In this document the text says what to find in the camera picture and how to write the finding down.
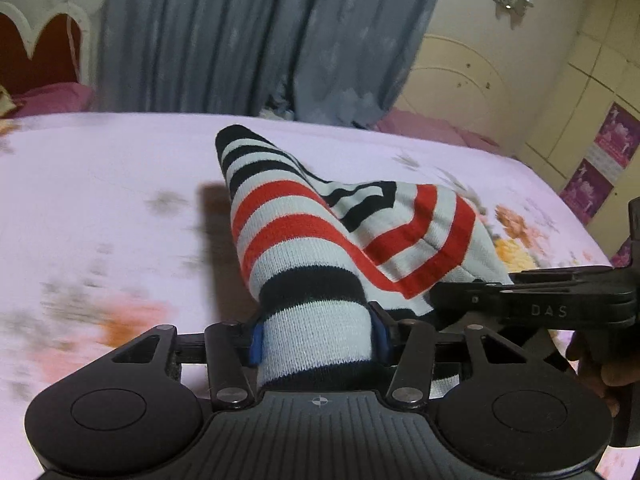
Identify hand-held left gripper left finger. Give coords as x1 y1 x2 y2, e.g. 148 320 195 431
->
112 320 264 409

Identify person's right hand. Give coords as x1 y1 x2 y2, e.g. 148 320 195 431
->
566 332 624 417

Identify purple wall poster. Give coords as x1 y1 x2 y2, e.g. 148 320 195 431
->
560 159 616 219
589 102 640 182

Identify red headboard with white frame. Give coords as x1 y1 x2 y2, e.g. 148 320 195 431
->
0 0 94 100

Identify pink floral bed sheet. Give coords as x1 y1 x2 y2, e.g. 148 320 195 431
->
0 109 615 480

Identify pink blanket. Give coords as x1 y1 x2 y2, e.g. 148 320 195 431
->
375 107 502 150

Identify grey-blue curtain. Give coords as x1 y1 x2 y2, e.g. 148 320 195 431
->
97 0 453 132

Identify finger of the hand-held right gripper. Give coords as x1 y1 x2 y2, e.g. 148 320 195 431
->
429 265 640 333

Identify cream wardrobe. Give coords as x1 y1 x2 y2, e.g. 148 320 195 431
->
395 0 640 261

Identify pink pillow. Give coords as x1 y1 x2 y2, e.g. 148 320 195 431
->
7 82 97 118

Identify red black white striped garment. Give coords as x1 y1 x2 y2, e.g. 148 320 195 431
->
215 124 516 397

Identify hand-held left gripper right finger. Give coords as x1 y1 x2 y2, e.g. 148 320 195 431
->
369 301 527 407

